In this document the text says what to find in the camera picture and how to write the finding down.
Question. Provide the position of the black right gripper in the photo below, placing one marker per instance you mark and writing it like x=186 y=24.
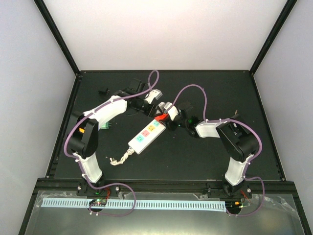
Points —
x=172 y=127

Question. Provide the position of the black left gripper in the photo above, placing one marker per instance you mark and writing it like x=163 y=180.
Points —
x=148 y=112

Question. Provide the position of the red cube socket adapter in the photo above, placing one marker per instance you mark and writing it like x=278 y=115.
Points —
x=160 y=117

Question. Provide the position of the green plug adapter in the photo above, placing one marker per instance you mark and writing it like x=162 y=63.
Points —
x=106 y=126

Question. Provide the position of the white charger block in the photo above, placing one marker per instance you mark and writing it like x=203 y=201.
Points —
x=164 y=106

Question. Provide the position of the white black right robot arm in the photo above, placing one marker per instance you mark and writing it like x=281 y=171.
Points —
x=240 y=141

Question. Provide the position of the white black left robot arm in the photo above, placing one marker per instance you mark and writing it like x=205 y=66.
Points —
x=82 y=141

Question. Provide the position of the white power strip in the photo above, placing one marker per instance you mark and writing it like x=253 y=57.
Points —
x=146 y=136

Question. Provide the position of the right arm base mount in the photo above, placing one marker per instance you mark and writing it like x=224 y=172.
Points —
x=224 y=190

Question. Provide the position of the white slotted cable duct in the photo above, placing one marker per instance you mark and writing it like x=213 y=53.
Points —
x=138 y=204

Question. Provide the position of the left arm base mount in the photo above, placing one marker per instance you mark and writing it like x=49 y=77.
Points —
x=84 y=189

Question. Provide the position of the black front frame rail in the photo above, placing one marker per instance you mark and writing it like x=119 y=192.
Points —
x=51 y=184

